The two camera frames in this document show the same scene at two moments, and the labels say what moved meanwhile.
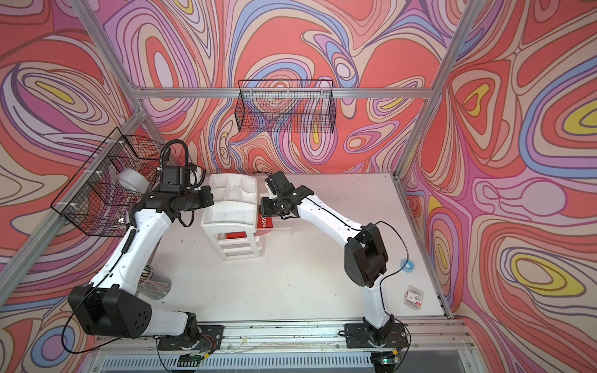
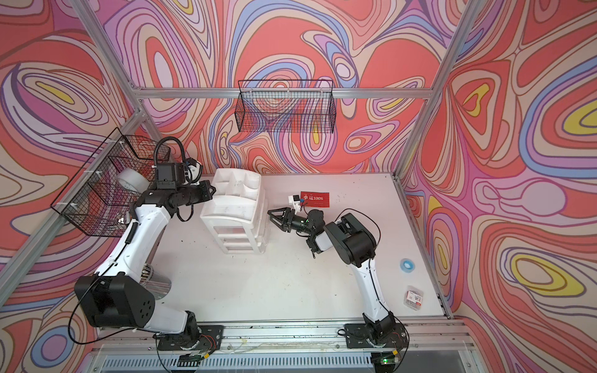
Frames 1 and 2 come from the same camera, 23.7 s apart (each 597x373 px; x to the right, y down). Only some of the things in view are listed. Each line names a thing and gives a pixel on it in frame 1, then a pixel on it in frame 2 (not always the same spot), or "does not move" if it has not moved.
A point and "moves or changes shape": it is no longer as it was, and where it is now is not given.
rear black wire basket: [290, 106] does not move
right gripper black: [265, 209] -> [287, 211]
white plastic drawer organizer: [231, 221] does not move
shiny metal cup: [154, 285] does not move
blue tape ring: [409, 266] does not move
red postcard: [263, 222] moves or changes shape
